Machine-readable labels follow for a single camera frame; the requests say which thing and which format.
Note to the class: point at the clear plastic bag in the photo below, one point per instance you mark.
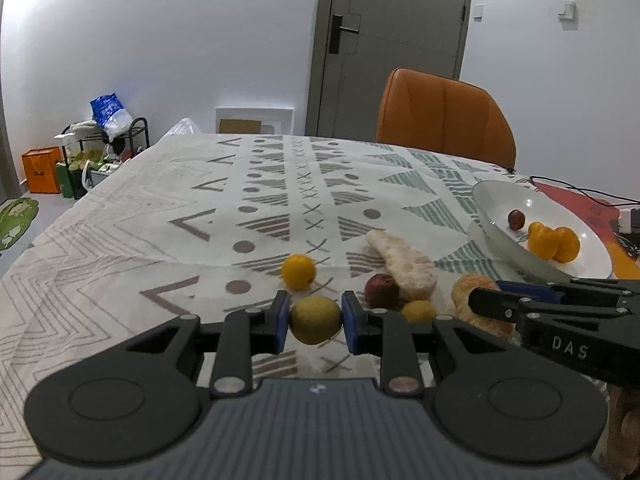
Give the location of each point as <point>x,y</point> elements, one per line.
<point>184,127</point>

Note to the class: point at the beige bread piece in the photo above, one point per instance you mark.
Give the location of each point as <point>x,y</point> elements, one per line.
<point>414,273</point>

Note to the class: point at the green kiwi fruit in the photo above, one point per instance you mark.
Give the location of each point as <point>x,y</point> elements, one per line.
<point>315,319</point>

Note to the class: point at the black door handle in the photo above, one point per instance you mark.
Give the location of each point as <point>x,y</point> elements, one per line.
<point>337,29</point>

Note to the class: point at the large orange fruit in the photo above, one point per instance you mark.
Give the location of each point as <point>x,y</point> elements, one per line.
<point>568,245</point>

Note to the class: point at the red jujube fruit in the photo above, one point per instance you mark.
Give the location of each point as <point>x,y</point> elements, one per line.
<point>516,220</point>

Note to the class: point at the white power adapter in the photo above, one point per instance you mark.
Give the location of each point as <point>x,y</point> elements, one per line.
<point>629,221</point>

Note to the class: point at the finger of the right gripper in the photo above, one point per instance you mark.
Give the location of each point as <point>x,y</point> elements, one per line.
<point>499,305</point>

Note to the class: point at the white wall switch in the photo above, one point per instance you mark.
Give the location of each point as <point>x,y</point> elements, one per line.
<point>567,11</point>

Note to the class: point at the white ceramic plate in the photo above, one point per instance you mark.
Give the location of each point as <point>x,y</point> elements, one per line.
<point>495,199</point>

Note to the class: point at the white foam packaging board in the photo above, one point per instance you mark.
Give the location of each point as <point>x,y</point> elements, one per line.
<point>254,120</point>

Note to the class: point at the small yellow kumquat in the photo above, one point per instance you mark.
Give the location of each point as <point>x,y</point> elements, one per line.
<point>298,272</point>

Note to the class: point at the grey door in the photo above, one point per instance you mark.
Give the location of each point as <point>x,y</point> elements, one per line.
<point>346,89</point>

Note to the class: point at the small orange kumquat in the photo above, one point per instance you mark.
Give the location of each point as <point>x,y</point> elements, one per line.
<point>420,312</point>

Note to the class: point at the person right hand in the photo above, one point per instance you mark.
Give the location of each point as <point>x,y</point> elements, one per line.
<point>622,454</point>

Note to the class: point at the orange paper bag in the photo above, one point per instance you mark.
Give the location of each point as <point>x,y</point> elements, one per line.
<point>39,167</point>

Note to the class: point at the patterned white tablecloth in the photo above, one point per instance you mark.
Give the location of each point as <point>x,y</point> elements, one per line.
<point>202,223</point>

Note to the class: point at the black metal rack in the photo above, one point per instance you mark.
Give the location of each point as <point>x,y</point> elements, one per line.
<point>90,155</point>

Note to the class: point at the blue plastic bag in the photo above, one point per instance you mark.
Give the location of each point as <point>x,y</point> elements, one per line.
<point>110,115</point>

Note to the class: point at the green leaf floor mat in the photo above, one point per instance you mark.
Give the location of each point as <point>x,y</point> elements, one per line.
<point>16,217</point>

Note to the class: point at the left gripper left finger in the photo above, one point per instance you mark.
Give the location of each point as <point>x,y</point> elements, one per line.
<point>251,330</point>

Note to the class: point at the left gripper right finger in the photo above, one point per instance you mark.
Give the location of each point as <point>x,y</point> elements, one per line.
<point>368,332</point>

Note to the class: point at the orange leather chair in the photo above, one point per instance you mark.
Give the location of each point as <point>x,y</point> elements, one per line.
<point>442,115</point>

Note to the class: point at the dark red jujube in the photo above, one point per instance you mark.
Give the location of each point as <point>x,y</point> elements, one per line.
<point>382,292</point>

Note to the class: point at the white wall socket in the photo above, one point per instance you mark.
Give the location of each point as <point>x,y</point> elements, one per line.
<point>478,12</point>

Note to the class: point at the red orange table mat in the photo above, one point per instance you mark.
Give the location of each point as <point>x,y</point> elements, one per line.
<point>599,219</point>

